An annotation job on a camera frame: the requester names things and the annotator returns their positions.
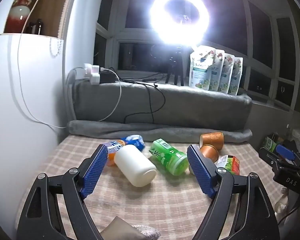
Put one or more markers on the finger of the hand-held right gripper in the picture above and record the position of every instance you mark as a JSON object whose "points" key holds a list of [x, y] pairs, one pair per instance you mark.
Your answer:
{"points": [[285, 152]]}

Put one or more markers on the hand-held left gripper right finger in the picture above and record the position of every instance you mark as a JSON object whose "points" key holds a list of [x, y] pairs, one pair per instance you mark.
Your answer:
{"points": [[201, 172]]}

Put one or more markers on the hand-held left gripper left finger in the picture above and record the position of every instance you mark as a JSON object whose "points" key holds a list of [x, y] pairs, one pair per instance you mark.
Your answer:
{"points": [[95, 172]]}

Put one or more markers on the orange paper cup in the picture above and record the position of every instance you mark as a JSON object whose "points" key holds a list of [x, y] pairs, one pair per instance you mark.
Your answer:
{"points": [[211, 138], [209, 153]]}

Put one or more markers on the green box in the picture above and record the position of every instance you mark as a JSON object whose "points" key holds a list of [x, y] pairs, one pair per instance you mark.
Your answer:
{"points": [[270, 144]]}

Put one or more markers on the red and green drink carton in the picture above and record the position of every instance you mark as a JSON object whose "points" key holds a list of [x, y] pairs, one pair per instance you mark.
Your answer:
{"points": [[228, 163]]}

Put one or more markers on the green can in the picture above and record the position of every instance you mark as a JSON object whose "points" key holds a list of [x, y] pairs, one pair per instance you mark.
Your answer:
{"points": [[170, 158]]}

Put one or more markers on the white plastic bottle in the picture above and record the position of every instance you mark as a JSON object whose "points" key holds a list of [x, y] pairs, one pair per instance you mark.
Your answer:
{"points": [[135, 166]]}

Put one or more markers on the plaid bed sheet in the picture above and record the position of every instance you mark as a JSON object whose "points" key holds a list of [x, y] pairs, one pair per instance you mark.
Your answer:
{"points": [[165, 200]]}

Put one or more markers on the blue and orange drink bottle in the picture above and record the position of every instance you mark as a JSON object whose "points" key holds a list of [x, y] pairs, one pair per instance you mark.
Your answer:
{"points": [[133, 141]]}

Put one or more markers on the grey blanket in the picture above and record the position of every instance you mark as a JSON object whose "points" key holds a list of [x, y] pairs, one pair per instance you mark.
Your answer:
{"points": [[190, 110]]}

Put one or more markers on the silver foil wrap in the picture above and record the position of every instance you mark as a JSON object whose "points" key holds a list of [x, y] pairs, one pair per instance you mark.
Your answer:
{"points": [[148, 233]]}

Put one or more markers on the white refill pouch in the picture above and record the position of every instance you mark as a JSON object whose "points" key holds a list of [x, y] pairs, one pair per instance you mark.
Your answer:
{"points": [[218, 73], [237, 78], [227, 76], [201, 67]]}

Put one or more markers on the black power adapter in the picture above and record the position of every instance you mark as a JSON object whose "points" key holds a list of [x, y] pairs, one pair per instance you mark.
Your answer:
{"points": [[107, 77]]}

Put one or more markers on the white power strip with plugs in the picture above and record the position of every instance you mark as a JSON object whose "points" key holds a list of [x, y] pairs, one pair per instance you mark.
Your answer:
{"points": [[93, 73]]}

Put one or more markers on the black tripod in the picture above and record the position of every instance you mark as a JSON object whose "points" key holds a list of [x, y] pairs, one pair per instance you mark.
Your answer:
{"points": [[176, 67]]}

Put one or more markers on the dark glass bottle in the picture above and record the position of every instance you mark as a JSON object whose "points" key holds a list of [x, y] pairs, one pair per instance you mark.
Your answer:
{"points": [[38, 26]]}

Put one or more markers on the wooden shelf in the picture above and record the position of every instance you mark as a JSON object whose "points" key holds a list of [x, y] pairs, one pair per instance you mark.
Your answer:
{"points": [[55, 10]]}

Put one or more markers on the red and white vase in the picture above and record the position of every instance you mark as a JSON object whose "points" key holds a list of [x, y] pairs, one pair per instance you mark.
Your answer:
{"points": [[22, 7]]}

